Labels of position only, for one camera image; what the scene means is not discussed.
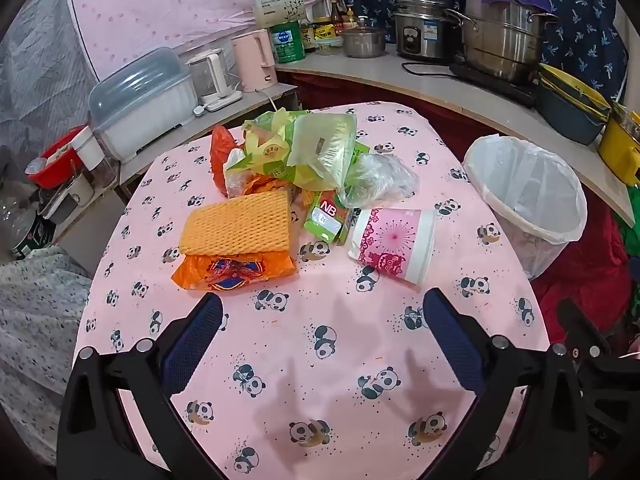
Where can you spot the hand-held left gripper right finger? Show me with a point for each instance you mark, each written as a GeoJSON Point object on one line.
{"type": "Point", "coordinates": [457, 340]}

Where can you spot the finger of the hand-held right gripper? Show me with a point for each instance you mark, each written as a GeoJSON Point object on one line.
{"type": "Point", "coordinates": [580, 325]}

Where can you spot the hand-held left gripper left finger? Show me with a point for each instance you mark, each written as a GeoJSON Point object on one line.
{"type": "Point", "coordinates": [195, 340]}

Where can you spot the orange plastic bag blue print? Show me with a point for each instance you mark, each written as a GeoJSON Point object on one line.
{"type": "Point", "coordinates": [235, 270]}

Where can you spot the orange foam fruit net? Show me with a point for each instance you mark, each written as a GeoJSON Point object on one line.
{"type": "Point", "coordinates": [235, 225]}

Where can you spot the white bin with liner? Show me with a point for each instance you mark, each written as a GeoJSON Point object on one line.
{"type": "Point", "coordinates": [525, 195]}

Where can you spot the red cloth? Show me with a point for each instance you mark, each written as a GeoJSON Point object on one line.
{"type": "Point", "coordinates": [585, 260]}

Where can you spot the pink panda tablecloth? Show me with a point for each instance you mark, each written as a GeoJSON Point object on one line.
{"type": "Point", "coordinates": [300, 340]}

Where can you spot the pink printed paper cup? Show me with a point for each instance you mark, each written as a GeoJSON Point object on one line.
{"type": "Point", "coordinates": [395, 245]}

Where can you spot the green cloth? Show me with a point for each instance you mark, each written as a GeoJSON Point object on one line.
{"type": "Point", "coordinates": [622, 212]}

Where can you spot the grey floral cloth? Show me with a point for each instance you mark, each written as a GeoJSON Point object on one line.
{"type": "Point", "coordinates": [35, 335]}

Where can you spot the yellow pot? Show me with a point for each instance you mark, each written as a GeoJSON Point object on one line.
{"type": "Point", "coordinates": [620, 155]}

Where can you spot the green carton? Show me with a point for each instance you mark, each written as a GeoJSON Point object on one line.
{"type": "Point", "coordinates": [322, 217]}

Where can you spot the clear plastic bag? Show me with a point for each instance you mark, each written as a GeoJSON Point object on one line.
{"type": "Point", "coordinates": [380, 180]}

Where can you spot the red-orange plastic bag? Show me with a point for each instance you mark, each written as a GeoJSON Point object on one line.
{"type": "Point", "coordinates": [220, 155]}

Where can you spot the dark round pot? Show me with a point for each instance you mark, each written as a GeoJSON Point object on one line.
{"type": "Point", "coordinates": [30, 235]}

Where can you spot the yellow-green plastic bag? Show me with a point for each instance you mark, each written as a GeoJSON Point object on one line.
{"type": "Point", "coordinates": [265, 155]}

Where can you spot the stack of blue yellow bowls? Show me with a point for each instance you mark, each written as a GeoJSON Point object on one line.
{"type": "Point", "coordinates": [565, 115]}

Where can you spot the white plastic cup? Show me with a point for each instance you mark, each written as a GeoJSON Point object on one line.
{"type": "Point", "coordinates": [90, 147]}

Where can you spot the green translucent plastic bag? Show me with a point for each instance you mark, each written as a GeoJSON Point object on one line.
{"type": "Point", "coordinates": [320, 150]}

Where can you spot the red bowl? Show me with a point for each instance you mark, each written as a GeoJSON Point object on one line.
{"type": "Point", "coordinates": [55, 160]}

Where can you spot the wooden side table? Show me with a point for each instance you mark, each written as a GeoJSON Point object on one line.
{"type": "Point", "coordinates": [240, 110]}

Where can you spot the plastic dish rack with lid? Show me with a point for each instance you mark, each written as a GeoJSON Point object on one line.
{"type": "Point", "coordinates": [145, 105]}

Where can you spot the black induction cooker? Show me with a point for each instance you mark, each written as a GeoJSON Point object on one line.
{"type": "Point", "coordinates": [500, 87]}

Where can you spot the white glass kettle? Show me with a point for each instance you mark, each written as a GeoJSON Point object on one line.
{"type": "Point", "coordinates": [215, 75]}

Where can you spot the beige curtain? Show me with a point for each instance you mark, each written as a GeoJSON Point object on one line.
{"type": "Point", "coordinates": [627, 50]}

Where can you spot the pink electric kettle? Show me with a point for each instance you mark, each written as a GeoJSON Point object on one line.
{"type": "Point", "coordinates": [252, 60]}

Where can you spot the large steel steamer pot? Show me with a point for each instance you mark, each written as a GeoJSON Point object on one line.
{"type": "Point", "coordinates": [500, 40]}

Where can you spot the steel rice cooker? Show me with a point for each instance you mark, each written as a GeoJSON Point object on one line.
{"type": "Point", "coordinates": [422, 35]}

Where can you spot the green tin can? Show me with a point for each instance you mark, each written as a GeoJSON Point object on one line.
{"type": "Point", "coordinates": [287, 42]}

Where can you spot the small steel pot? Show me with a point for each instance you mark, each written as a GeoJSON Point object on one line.
{"type": "Point", "coordinates": [362, 42]}

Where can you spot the dark glass jar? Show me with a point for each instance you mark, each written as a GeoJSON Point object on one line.
{"type": "Point", "coordinates": [308, 37]}

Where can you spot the pink dotted cloth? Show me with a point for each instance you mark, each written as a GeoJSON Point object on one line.
{"type": "Point", "coordinates": [175, 5]}

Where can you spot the yellow lid jar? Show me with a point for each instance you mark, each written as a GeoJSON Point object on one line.
{"type": "Point", "coordinates": [326, 31]}

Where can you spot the small sauce bottle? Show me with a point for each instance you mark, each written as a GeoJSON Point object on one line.
{"type": "Point", "coordinates": [350, 17]}

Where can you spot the white cardboard box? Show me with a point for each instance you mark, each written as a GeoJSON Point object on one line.
{"type": "Point", "coordinates": [275, 5]}

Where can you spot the dark soy sauce bottle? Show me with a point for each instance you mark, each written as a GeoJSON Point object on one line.
{"type": "Point", "coordinates": [335, 10]}

